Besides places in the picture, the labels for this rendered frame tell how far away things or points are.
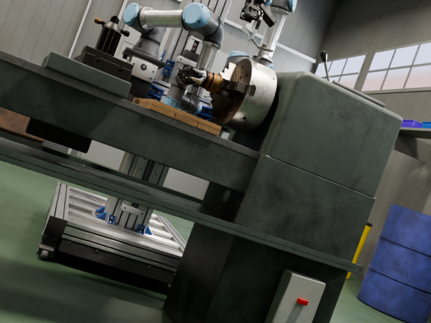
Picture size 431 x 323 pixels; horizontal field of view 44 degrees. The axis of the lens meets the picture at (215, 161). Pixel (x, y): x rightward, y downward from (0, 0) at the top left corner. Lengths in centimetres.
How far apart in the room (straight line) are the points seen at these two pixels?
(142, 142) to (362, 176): 99
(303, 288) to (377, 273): 304
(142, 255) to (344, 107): 128
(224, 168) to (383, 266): 333
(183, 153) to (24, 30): 809
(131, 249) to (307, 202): 100
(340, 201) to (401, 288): 293
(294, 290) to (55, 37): 824
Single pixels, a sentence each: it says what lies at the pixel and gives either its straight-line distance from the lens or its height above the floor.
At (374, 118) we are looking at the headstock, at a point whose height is 119.
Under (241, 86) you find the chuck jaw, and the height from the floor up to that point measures 109.
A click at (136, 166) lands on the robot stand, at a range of 303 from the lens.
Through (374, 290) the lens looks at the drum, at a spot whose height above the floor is 16.
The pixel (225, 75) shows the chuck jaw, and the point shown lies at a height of 113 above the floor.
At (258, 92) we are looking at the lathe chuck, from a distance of 222.
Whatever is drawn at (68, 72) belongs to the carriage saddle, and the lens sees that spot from 194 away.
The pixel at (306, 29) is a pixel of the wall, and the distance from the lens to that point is 1099.
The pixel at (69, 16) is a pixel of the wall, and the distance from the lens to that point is 1004.
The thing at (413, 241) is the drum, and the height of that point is 72.
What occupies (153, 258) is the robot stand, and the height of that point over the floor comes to 17.
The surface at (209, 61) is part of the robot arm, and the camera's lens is 262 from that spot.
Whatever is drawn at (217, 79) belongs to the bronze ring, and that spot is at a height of 110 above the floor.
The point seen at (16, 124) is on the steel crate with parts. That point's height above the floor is 26.
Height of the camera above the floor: 76
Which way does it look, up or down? level
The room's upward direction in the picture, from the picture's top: 20 degrees clockwise
